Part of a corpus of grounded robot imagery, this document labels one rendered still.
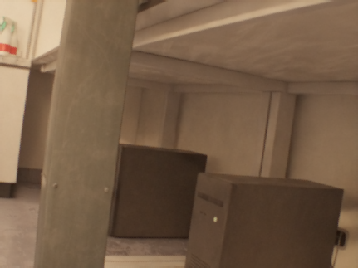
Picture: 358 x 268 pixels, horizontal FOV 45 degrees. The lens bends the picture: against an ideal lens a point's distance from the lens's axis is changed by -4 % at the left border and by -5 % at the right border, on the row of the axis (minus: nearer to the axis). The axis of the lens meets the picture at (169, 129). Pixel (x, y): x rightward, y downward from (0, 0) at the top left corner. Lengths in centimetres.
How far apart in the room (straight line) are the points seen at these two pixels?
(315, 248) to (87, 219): 78
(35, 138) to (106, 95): 223
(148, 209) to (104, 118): 123
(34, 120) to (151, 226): 130
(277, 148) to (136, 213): 68
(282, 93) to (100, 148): 102
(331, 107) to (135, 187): 88
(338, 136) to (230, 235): 60
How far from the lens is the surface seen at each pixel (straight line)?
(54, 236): 81
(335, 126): 161
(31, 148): 301
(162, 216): 202
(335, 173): 159
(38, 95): 299
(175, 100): 254
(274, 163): 169
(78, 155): 79
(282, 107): 169
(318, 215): 136
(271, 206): 123
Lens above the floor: 54
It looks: 1 degrees down
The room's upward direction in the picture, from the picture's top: 8 degrees clockwise
